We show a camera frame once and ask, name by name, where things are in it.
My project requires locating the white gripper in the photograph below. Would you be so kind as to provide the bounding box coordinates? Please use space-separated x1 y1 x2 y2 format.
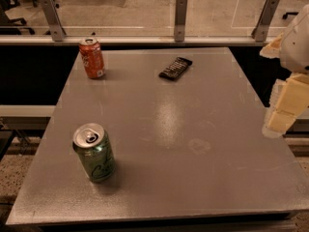
260 5 309 138

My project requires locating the red coke can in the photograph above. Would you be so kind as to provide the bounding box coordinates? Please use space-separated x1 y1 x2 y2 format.
79 37 105 78

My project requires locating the dark rxbar chocolate bar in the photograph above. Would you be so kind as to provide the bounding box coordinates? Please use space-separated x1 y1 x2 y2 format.
158 57 192 81

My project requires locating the green soda can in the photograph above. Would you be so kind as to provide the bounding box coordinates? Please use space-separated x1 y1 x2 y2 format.
72 123 116 182

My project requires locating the black office chair right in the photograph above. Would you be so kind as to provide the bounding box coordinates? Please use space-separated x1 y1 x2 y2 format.
282 12 298 19

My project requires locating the black office chair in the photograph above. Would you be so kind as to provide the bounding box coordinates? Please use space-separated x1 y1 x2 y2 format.
282 12 298 19
0 0 48 36

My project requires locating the black office chair left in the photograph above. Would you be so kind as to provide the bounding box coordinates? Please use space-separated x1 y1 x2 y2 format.
0 0 48 36

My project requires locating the right metal railing bracket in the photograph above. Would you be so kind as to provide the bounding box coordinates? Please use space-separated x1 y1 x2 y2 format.
251 0 280 43

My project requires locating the left metal railing bracket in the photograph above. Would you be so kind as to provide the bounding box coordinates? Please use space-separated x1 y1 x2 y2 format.
39 0 66 42

